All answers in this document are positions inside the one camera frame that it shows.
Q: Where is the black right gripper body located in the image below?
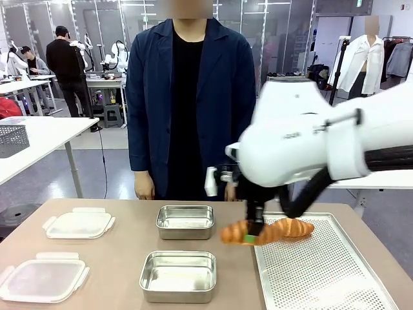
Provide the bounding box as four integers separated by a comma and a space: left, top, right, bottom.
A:
237, 180, 267, 224

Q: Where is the golden brown croissant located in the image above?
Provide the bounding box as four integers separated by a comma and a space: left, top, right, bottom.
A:
220, 220, 285, 247
269, 218, 316, 239

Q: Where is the translucent plastic clip lid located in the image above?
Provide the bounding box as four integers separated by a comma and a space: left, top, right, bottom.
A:
0, 252, 91, 304
43, 207, 117, 240

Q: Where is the rectangular stainless steel container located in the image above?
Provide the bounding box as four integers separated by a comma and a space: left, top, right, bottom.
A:
156, 204, 215, 241
139, 250, 217, 304

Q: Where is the person's left hand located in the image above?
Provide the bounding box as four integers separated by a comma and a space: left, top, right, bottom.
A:
224, 185, 240, 202

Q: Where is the person's right hand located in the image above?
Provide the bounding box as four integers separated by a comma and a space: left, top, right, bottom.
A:
134, 169, 157, 202

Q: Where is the perforated metal baking tray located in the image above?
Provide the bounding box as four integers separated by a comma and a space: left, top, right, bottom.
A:
251, 212, 401, 310

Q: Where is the person in navy jacket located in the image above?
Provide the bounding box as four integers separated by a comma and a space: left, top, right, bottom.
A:
125, 0, 257, 203

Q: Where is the white height-adjustable table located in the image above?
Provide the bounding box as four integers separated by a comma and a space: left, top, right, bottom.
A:
325, 176, 413, 218

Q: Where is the black tripod stand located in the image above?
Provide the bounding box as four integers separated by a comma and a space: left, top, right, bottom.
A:
328, 36, 352, 107

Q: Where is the mannequin with white shirt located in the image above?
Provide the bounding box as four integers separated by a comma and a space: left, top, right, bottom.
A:
328, 15, 385, 99

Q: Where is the clothes rack with garments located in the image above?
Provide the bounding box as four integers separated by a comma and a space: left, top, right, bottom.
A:
382, 36, 413, 79

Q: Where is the white table with T-legs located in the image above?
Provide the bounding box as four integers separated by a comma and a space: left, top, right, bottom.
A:
0, 116, 100, 200

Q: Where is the dark grey plastic stool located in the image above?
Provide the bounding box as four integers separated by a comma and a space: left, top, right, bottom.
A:
0, 203, 43, 242

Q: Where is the standing person in black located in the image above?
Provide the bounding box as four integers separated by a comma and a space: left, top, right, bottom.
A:
46, 25, 88, 119

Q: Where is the grey perforated basket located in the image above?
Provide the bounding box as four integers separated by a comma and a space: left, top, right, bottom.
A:
0, 123, 30, 159

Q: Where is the seated person grey hoodie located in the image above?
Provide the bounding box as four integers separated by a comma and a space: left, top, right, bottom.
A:
19, 46, 51, 77

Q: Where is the white background work table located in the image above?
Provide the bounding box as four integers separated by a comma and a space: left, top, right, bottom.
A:
0, 78, 59, 116

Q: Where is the red cloth item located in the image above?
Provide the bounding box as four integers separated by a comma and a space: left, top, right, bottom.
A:
0, 96, 24, 120

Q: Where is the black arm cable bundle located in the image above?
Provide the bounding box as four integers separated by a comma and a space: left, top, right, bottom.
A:
279, 145, 413, 219

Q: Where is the black floor cable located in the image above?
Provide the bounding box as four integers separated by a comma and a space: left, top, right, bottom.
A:
96, 126, 109, 200

